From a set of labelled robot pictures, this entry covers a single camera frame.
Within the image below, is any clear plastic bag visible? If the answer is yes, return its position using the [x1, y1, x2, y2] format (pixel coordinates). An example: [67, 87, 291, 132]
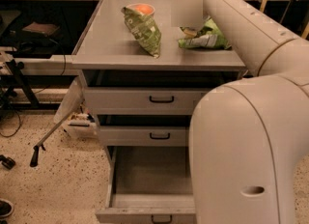
[54, 77, 83, 123]

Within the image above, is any grey drawer cabinet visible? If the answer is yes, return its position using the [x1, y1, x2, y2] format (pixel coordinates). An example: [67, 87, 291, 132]
[73, 0, 245, 152]

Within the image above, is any black table leg frame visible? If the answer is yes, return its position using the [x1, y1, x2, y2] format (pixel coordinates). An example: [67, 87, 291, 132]
[1, 51, 40, 108]

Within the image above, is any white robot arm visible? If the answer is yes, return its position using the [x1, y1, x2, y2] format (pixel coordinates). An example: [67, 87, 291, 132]
[189, 0, 309, 224]

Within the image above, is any green chip bag on counter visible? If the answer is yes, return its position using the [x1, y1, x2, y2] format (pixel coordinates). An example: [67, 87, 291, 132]
[122, 7, 161, 58]

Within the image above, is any black floor clamp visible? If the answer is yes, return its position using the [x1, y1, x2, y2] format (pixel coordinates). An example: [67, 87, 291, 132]
[0, 154, 15, 170]

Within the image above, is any grey drawer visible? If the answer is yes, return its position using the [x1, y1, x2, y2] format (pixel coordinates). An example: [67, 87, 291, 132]
[96, 147, 196, 224]
[98, 115, 190, 147]
[82, 70, 239, 115]

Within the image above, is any dark box on shelf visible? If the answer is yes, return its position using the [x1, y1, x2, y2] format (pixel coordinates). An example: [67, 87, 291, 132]
[22, 22, 60, 37]

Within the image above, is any green rice chip bag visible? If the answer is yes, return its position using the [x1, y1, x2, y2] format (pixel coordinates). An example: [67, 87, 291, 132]
[178, 17, 231, 50]

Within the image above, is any wooden easel frame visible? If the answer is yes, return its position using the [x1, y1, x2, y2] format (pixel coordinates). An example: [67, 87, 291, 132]
[260, 0, 309, 38]

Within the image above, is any grey top drawer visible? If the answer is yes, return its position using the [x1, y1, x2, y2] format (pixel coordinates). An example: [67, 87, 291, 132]
[82, 70, 239, 115]

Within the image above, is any black shoe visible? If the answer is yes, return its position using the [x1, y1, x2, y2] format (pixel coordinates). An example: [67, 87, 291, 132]
[0, 199, 14, 218]

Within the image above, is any grey bottom drawer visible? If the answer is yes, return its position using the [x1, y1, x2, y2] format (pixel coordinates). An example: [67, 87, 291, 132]
[96, 147, 196, 224]

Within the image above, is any grey middle drawer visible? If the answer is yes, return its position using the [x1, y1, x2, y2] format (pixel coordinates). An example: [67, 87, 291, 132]
[98, 115, 190, 147]

